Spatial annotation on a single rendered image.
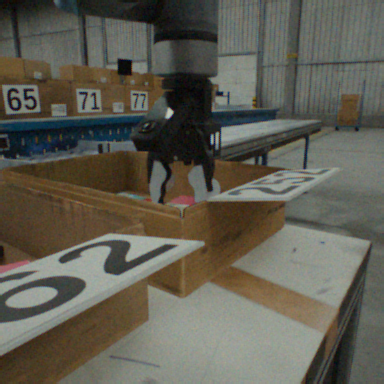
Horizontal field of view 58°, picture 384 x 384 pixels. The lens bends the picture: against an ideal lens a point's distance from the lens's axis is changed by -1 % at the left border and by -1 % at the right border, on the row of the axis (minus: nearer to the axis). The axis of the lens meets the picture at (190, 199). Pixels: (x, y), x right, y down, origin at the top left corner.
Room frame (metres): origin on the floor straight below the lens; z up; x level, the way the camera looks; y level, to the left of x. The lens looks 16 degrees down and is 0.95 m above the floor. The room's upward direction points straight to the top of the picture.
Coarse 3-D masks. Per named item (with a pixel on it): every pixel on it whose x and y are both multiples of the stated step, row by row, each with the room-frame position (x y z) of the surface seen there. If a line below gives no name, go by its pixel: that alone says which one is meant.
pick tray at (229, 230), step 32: (64, 160) 0.65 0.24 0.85; (96, 160) 0.71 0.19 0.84; (128, 160) 0.77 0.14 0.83; (192, 160) 0.66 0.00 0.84; (64, 192) 0.44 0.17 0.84; (96, 192) 0.40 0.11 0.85; (128, 192) 0.75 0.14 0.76; (192, 192) 0.66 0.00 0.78; (160, 224) 0.34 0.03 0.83; (192, 224) 0.34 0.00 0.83; (224, 224) 0.39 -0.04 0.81; (256, 224) 0.46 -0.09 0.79; (192, 256) 0.34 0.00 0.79; (224, 256) 0.39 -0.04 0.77; (160, 288) 0.35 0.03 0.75; (192, 288) 0.34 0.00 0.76
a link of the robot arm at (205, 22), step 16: (176, 0) 0.48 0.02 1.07; (192, 0) 0.48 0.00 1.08; (208, 0) 0.49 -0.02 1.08; (160, 16) 0.48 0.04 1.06; (176, 16) 0.48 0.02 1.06; (192, 16) 0.48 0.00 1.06; (208, 16) 0.49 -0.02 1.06; (160, 32) 0.50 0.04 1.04; (176, 32) 0.48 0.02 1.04; (192, 32) 0.48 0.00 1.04; (208, 32) 0.50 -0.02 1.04
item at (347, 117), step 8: (344, 96) 12.43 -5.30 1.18; (352, 96) 12.35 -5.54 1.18; (336, 104) 13.10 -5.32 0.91; (344, 104) 12.49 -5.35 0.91; (352, 104) 12.39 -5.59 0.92; (344, 112) 12.40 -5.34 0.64; (352, 112) 12.28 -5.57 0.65; (360, 112) 12.79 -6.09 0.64; (336, 120) 12.44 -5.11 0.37; (344, 120) 12.43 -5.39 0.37; (352, 120) 12.34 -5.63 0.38; (360, 120) 12.16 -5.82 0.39; (336, 128) 12.48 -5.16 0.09
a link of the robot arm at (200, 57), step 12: (156, 48) 0.51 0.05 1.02; (168, 48) 0.49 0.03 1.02; (180, 48) 0.48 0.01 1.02; (192, 48) 0.48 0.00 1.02; (204, 48) 0.49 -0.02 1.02; (216, 48) 0.51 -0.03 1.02; (156, 60) 0.51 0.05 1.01; (168, 60) 0.49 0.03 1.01; (180, 60) 0.48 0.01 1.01; (192, 60) 0.48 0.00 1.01; (204, 60) 0.49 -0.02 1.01; (216, 60) 0.51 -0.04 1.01; (156, 72) 0.51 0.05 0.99; (168, 72) 0.49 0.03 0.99; (180, 72) 0.48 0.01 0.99; (192, 72) 0.48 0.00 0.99; (204, 72) 0.49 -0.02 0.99; (216, 72) 0.51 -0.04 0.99
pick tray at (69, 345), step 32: (0, 192) 0.46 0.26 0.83; (32, 192) 0.41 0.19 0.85; (0, 224) 0.47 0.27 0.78; (32, 224) 0.41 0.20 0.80; (64, 224) 0.37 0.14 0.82; (96, 224) 0.33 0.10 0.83; (128, 224) 0.30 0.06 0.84; (32, 256) 0.42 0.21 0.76; (128, 288) 0.27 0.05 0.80; (96, 320) 0.24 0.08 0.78; (128, 320) 0.27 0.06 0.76; (32, 352) 0.20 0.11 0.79; (64, 352) 0.22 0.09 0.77; (96, 352) 0.24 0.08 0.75
